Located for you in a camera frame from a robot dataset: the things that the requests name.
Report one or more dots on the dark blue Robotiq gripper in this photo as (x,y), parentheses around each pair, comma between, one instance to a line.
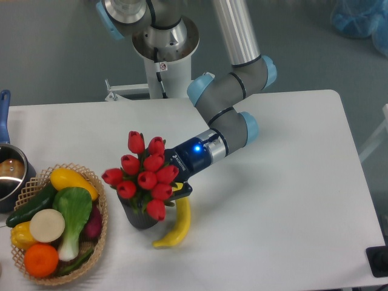
(190,158)

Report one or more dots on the red tulip bouquet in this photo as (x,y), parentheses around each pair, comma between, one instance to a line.
(145,179)

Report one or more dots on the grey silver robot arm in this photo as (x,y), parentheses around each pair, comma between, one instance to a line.
(214,98)

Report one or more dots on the dark grey ribbed vase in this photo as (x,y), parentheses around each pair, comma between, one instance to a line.
(135,215)

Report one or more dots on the yellow banana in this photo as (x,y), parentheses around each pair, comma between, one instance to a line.
(181,227)

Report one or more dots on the purple sweet potato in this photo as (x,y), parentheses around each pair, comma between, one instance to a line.
(93,227)

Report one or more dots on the green bok choy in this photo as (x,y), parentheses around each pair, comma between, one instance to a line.
(75,205)

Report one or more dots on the yellow squash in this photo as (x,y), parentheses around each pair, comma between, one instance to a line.
(62,178)

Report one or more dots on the green chili pepper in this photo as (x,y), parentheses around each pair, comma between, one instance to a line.
(76,264)

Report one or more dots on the white round radish slice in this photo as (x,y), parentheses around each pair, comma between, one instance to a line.
(47,225)

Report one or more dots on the woven wicker basket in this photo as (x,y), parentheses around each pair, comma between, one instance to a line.
(92,246)

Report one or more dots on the orange fruit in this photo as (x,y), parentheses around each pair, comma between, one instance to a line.
(41,260)

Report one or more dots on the green cucumber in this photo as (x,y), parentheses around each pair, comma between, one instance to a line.
(42,200)

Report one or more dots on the yellow bell pepper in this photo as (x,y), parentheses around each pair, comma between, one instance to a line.
(21,236)

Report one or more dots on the black device at table edge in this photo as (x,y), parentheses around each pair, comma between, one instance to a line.
(377,258)

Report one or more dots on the blue plastic bag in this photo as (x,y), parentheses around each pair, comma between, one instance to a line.
(361,20)

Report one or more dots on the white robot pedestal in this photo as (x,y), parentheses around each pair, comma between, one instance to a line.
(167,56)

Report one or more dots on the blue handled saucepan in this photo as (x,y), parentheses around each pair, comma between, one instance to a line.
(16,169)

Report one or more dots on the white frame at right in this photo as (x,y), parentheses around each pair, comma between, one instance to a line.
(375,139)

